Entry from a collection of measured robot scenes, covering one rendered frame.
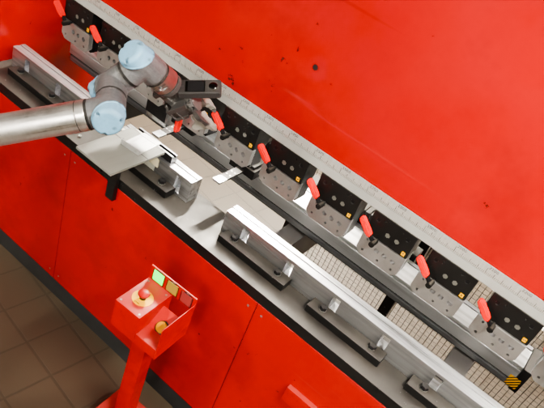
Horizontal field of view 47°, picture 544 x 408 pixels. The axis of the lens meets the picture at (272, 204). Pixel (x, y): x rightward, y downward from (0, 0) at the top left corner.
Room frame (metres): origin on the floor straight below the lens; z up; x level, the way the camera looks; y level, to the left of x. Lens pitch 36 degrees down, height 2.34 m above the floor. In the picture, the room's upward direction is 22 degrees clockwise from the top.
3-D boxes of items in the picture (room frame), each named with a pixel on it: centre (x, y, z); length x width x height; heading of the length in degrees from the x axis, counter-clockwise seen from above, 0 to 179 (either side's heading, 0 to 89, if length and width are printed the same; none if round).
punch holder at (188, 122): (1.88, 0.36, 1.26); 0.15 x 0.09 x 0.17; 66
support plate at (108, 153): (1.82, 0.58, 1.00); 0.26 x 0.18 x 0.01; 156
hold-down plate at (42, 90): (2.14, 1.09, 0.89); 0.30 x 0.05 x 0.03; 66
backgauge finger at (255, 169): (1.97, 0.17, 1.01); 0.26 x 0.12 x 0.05; 156
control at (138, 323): (1.39, 0.23, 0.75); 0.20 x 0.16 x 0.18; 69
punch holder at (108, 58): (2.04, 0.72, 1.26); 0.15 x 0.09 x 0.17; 66
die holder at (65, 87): (2.18, 1.02, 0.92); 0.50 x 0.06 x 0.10; 66
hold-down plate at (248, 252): (1.65, -0.01, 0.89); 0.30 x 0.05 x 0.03; 66
